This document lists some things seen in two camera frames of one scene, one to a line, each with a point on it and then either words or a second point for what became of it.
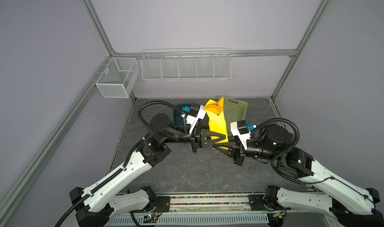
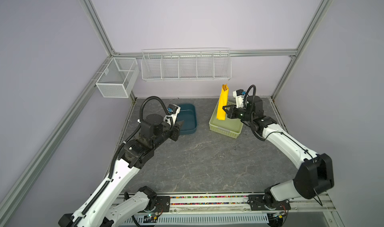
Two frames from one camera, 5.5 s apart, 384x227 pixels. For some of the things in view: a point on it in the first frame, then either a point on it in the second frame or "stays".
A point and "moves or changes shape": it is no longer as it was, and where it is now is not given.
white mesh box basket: x=118 y=79 stays
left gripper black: x=201 y=134 → x=176 y=130
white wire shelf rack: x=186 y=64 stays
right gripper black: x=238 y=151 → x=231 y=113
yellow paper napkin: x=216 y=113 moves or changes shape
